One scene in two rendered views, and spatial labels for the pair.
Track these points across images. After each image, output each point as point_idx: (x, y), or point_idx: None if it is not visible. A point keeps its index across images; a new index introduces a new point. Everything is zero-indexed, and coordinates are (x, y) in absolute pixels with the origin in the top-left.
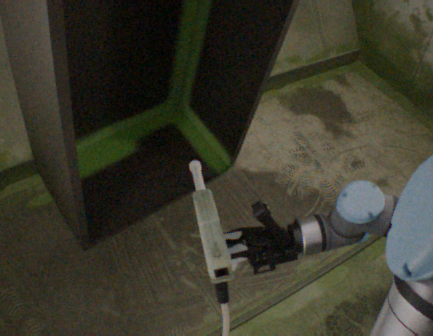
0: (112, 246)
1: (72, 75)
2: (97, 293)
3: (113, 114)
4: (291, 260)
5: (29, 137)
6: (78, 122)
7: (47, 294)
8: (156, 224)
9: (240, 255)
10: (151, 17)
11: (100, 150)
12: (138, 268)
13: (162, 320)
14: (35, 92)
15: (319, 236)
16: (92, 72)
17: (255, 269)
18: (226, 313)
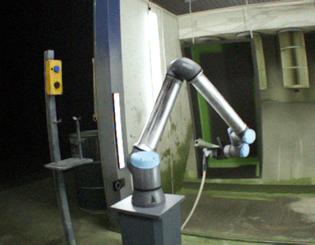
0: (220, 210)
1: (219, 127)
2: (201, 215)
3: None
4: (222, 157)
5: None
6: None
7: (188, 210)
8: (241, 211)
9: (208, 148)
10: (244, 114)
11: (227, 164)
12: (221, 216)
13: (210, 227)
14: (195, 112)
15: (228, 147)
16: (226, 129)
17: (212, 155)
18: (203, 176)
